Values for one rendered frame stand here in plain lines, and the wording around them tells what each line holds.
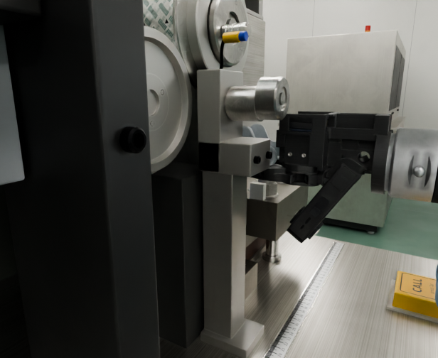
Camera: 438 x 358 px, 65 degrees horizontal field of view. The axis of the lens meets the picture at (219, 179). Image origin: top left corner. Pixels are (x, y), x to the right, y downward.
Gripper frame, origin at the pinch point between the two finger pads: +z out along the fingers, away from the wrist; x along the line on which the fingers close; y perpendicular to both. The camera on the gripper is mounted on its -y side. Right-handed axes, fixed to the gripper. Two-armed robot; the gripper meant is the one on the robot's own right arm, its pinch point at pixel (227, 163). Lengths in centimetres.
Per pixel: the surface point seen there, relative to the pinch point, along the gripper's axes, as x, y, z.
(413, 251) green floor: -244, -109, -30
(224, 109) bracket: 11.3, 7.9, -5.9
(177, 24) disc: 13.3, 15.5, -2.0
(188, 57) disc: 11.7, 12.7, -2.0
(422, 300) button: -6.5, -16.8, -25.4
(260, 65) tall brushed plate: -80, 19, 30
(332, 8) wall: -444, 115, 92
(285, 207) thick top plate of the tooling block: -7.5, -7.6, -6.1
